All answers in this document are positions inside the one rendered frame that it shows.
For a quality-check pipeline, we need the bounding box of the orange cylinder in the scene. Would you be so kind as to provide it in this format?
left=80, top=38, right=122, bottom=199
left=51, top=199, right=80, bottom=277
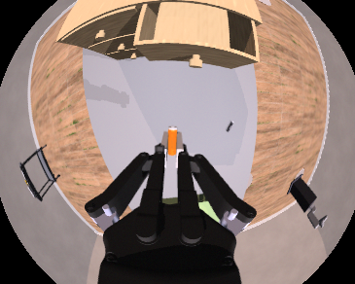
left=168, top=125, right=177, bottom=156

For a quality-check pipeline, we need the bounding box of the small wooden chest of drawers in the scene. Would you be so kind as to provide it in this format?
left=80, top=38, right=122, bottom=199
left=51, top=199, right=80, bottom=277
left=56, top=0, right=262, bottom=58

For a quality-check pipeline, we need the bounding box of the brown wooden drawer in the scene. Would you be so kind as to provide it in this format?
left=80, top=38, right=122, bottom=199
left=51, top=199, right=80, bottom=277
left=89, top=34, right=135, bottom=53
left=108, top=49, right=144, bottom=59
left=61, top=6, right=140, bottom=47
left=133, top=2, right=260, bottom=69

